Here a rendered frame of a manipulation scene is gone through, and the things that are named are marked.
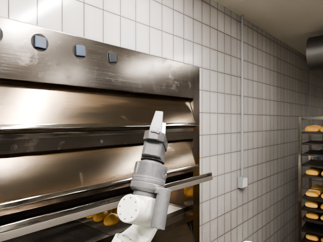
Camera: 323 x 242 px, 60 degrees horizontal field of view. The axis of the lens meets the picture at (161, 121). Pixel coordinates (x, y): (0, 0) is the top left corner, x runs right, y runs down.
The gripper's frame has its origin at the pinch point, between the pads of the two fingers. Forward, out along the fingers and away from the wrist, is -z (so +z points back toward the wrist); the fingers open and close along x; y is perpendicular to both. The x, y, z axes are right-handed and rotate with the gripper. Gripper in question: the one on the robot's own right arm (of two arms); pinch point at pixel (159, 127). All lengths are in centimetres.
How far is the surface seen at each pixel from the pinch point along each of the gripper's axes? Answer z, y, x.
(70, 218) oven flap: 28.5, 29.9, -27.3
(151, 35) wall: -69, 23, -47
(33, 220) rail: 31, 37, -17
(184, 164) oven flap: -12, -2, -94
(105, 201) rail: 20.1, 22.2, -38.4
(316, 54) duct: -148, -102, -155
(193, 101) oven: -53, -2, -90
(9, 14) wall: -33, 59, 3
